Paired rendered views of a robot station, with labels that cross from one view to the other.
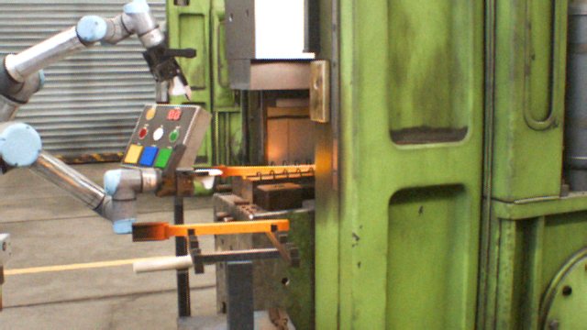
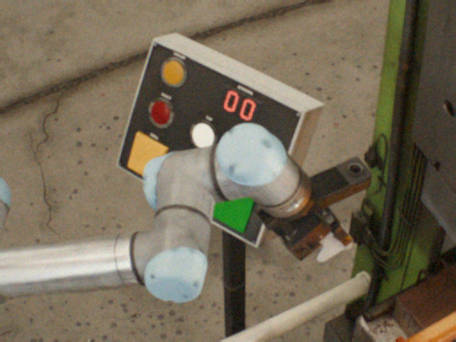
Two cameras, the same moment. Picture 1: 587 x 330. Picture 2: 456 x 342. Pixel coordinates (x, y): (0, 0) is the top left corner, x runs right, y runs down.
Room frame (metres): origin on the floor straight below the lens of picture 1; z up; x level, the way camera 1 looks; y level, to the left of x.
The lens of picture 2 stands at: (1.21, 0.62, 2.60)
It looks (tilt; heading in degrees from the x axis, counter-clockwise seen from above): 50 degrees down; 352
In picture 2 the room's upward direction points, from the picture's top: 2 degrees clockwise
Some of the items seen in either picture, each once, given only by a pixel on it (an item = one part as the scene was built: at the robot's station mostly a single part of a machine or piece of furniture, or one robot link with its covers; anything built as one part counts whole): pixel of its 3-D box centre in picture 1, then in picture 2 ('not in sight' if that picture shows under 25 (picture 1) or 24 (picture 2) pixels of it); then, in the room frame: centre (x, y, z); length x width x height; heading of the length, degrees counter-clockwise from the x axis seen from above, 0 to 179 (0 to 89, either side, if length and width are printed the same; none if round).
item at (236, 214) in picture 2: (165, 159); (234, 206); (2.45, 0.49, 1.01); 0.07 x 0.05 x 0.07; 49
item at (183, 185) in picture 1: (174, 181); not in sight; (2.02, 0.38, 0.99); 0.12 x 0.08 x 0.09; 114
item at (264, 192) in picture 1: (280, 196); not in sight; (1.99, 0.05, 0.95); 0.12 x 0.08 x 0.06; 114
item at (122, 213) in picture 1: (122, 214); not in sight; (1.97, 0.53, 0.90); 0.11 x 0.08 x 0.11; 36
